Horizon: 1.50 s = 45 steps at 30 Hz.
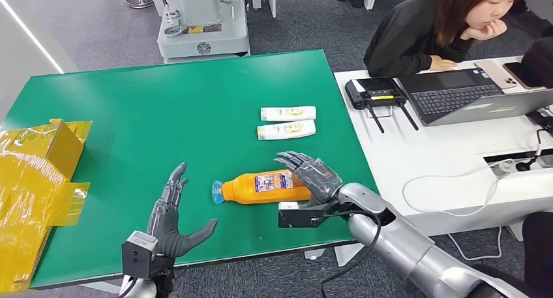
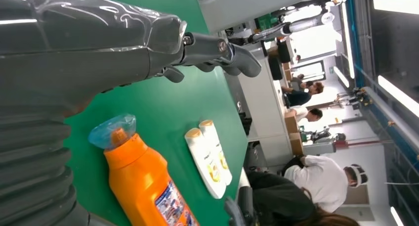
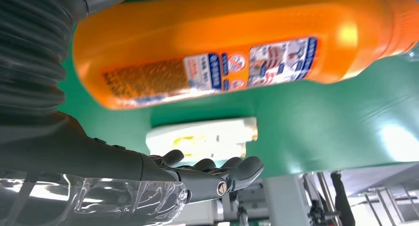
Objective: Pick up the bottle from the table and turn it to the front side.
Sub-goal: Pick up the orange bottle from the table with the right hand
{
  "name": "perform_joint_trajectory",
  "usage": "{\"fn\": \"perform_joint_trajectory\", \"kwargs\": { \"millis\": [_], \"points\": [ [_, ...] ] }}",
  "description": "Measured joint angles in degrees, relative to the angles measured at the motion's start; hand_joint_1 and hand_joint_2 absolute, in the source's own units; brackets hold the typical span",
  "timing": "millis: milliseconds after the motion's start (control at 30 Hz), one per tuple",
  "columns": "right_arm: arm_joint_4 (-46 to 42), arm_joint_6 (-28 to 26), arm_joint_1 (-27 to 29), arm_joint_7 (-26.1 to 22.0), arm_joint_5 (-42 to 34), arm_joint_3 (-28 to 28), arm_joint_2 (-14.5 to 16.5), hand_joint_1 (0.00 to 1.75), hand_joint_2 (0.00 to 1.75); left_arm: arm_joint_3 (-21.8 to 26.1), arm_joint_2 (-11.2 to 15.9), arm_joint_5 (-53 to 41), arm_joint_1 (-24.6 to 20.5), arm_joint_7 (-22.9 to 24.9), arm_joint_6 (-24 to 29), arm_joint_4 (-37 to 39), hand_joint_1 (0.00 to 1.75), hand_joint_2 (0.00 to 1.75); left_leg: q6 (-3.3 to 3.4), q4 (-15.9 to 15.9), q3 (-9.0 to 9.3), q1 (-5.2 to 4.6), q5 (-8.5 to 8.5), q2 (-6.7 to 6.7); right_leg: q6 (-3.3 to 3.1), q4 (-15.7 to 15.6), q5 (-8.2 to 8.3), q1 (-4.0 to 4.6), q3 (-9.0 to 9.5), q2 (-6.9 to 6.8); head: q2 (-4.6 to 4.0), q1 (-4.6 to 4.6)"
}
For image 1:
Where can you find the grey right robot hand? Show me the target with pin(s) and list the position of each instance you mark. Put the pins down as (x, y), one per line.
(317, 179)

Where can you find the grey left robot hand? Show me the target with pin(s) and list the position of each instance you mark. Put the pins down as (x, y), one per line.
(166, 231)

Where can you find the orange detergent bottle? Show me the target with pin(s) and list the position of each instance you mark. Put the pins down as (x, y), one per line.
(242, 190)

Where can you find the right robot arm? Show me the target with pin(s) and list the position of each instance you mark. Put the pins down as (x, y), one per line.
(406, 248)

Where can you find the white shampoo bottle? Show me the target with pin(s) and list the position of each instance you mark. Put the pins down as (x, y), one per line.
(287, 113)
(285, 130)

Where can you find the small white table foot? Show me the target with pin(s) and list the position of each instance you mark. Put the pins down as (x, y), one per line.
(313, 253)

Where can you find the white table leg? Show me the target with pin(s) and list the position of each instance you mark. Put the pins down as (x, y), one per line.
(347, 253)

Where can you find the black remote controller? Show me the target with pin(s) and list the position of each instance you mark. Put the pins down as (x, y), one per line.
(373, 93)

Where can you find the yellow taped cardboard box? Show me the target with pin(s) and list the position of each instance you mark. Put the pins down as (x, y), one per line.
(30, 188)

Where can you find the grey open laptop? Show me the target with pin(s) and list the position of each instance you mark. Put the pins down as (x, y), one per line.
(458, 97)

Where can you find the seated person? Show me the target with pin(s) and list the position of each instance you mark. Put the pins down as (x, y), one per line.
(402, 32)

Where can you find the white charger plug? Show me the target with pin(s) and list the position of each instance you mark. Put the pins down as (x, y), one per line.
(502, 168)

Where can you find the white robot stand machine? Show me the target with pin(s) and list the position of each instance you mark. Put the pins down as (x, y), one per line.
(203, 32)

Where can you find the beige smartphone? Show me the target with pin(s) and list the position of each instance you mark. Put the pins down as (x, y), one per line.
(494, 73)

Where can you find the dark screen smartphone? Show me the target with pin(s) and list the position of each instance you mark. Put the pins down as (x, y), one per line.
(516, 73)

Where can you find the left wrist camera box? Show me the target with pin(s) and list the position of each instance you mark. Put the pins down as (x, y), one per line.
(138, 253)

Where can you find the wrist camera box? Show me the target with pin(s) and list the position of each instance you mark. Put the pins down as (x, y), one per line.
(138, 253)
(298, 216)

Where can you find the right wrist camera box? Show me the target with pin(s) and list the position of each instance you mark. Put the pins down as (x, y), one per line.
(298, 216)

